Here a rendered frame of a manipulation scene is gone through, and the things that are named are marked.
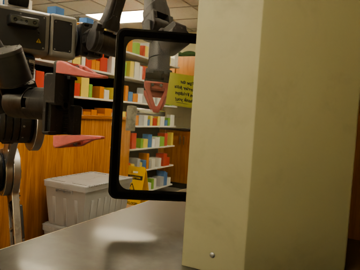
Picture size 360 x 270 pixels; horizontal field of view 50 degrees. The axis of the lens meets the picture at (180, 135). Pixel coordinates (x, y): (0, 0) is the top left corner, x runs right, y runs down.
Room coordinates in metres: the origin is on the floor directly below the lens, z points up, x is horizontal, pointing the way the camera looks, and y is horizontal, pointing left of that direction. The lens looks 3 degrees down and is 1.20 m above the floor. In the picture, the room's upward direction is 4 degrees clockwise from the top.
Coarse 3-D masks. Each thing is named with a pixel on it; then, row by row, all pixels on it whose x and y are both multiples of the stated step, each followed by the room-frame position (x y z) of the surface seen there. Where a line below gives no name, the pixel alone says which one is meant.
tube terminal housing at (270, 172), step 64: (256, 0) 0.61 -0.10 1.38; (320, 0) 0.64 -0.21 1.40; (256, 64) 0.61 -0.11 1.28; (320, 64) 0.64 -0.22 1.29; (192, 128) 0.66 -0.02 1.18; (256, 128) 0.61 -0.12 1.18; (320, 128) 0.65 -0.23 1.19; (192, 192) 0.65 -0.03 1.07; (256, 192) 0.61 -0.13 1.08; (320, 192) 0.65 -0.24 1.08; (192, 256) 0.65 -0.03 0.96; (256, 256) 0.61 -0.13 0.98; (320, 256) 0.65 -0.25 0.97
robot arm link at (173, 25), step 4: (148, 20) 1.04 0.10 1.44; (144, 24) 1.06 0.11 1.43; (148, 24) 1.04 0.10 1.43; (172, 24) 0.98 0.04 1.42; (176, 24) 0.98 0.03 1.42; (180, 24) 0.99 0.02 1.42; (144, 28) 1.05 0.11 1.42; (148, 28) 1.03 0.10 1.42; (160, 28) 1.01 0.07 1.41; (164, 28) 1.01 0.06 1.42; (168, 28) 1.00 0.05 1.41; (172, 28) 0.96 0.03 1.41; (176, 28) 0.97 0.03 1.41; (180, 28) 0.98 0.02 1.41; (184, 28) 0.99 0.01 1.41; (184, 32) 0.98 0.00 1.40; (188, 32) 0.99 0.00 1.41
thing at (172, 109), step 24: (144, 48) 0.91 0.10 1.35; (168, 48) 0.92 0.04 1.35; (192, 48) 0.92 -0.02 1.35; (144, 72) 0.91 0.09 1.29; (168, 72) 0.92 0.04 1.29; (192, 72) 0.92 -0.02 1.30; (144, 96) 0.91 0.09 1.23; (168, 96) 0.92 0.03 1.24; (192, 96) 0.93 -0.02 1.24; (144, 120) 0.91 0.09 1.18; (168, 120) 0.92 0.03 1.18; (144, 144) 0.91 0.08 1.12; (168, 144) 0.92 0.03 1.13; (120, 168) 0.91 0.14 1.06; (144, 168) 0.92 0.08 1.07; (168, 168) 0.92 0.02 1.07
